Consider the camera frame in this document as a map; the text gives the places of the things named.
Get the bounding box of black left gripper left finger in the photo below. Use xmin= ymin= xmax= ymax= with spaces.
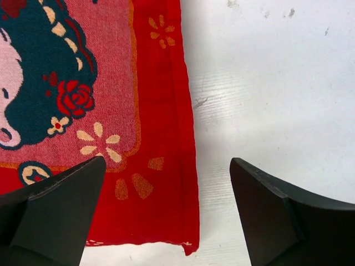
xmin=1 ymin=156 xmax=107 ymax=265

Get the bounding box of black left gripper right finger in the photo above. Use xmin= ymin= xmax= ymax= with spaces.
xmin=230 ymin=158 xmax=354 ymax=265

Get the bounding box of red printed pillowcase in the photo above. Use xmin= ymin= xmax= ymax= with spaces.
xmin=1 ymin=1 xmax=200 ymax=255

